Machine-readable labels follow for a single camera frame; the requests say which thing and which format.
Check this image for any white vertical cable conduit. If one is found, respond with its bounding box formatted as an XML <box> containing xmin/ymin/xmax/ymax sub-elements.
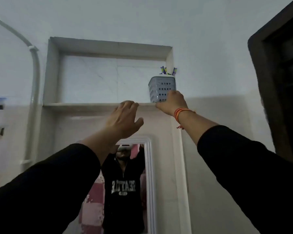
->
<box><xmin>170</xmin><ymin>116</ymin><xmax>192</xmax><ymax>234</ymax></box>

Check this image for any person's right forearm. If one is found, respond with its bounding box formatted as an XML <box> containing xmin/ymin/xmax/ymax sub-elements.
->
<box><xmin>177</xmin><ymin>111</ymin><xmax>293</xmax><ymax>234</ymax></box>

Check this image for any person's right hand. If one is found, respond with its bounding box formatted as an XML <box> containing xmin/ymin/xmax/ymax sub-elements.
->
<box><xmin>155</xmin><ymin>90</ymin><xmax>188</xmax><ymax>117</ymax></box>

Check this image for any person's left forearm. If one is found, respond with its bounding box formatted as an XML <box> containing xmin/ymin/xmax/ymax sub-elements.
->
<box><xmin>0</xmin><ymin>128</ymin><xmax>121</xmax><ymax>234</ymax></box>

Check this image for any white wall pipe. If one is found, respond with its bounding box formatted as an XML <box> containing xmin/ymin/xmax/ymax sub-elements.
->
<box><xmin>0</xmin><ymin>13</ymin><xmax>41</xmax><ymax>171</ymax></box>

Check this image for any orange thread wristband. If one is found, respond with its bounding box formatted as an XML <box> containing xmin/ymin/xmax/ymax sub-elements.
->
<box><xmin>174</xmin><ymin>108</ymin><xmax>195</xmax><ymax>130</ymax></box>

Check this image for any dark wooden door frame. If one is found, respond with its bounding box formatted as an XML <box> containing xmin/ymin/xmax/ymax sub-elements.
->
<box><xmin>247</xmin><ymin>0</ymin><xmax>293</xmax><ymax>164</ymax></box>

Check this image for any person's left hand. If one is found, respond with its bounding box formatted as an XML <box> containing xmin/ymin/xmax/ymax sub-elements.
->
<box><xmin>105</xmin><ymin>100</ymin><xmax>144</xmax><ymax>140</ymax></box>

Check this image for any white framed wall mirror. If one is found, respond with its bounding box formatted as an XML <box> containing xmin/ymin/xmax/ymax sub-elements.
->
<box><xmin>63</xmin><ymin>136</ymin><xmax>158</xmax><ymax>234</ymax></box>

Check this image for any grey perforated plastic holder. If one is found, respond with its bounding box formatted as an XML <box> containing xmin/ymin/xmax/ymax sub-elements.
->
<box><xmin>148</xmin><ymin>76</ymin><xmax>177</xmax><ymax>103</ymax></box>

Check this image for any recessed marble wall niche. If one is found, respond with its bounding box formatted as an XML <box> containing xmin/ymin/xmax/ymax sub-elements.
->
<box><xmin>42</xmin><ymin>37</ymin><xmax>174</xmax><ymax>113</ymax></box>

